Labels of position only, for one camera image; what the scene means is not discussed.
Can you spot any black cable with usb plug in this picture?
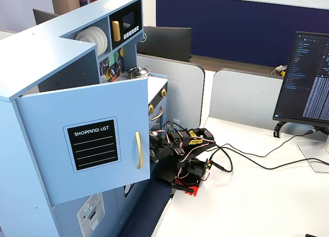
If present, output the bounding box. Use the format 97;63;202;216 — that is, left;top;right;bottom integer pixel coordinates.
209;128;329;171

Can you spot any red robot base clamp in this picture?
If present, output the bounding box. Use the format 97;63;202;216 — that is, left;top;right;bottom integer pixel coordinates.
171;178;200;197

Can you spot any lit computer monitor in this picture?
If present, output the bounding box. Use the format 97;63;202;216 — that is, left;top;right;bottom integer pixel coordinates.
272;31;329;127

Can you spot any grey desk partition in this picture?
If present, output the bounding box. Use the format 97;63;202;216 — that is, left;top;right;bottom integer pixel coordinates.
209;68;285;132
136;53;206;127

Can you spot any water dispenser print door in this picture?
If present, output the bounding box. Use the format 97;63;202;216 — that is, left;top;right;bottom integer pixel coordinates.
51;188;119;237

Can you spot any small black monitor back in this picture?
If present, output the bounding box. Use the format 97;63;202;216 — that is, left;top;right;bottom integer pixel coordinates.
32;8;61;26

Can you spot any white toy plate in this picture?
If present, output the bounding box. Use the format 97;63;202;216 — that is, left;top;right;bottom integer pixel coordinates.
75;28;91;44
81;27;103;52
89;26;108;55

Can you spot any blue wooden toy kitchen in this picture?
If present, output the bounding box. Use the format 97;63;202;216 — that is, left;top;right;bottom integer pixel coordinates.
0;0;169;237

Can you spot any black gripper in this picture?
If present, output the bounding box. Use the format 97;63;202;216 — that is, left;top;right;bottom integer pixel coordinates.
150;135;176;164

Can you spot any black toy microwave door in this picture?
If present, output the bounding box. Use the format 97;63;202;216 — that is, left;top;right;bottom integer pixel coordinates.
109;0;143;50

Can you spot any long black power cable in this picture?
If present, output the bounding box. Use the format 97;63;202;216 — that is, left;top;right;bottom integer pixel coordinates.
213;143;329;173

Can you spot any black pad under robot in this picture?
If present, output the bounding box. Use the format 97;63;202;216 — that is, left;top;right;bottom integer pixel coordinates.
156;161;178;183

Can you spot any shopping list cabinet door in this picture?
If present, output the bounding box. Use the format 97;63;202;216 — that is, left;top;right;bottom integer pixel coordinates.
14;77;151;206

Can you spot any yellow and white cable bundle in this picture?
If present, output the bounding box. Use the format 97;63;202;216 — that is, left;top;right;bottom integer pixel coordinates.
270;64;287;78

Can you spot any steel pot with lid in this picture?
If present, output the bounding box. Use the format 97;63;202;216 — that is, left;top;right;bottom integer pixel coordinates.
127;66;151;79

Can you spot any white monitor stand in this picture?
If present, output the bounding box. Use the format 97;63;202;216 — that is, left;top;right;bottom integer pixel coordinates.
297;129;329;174

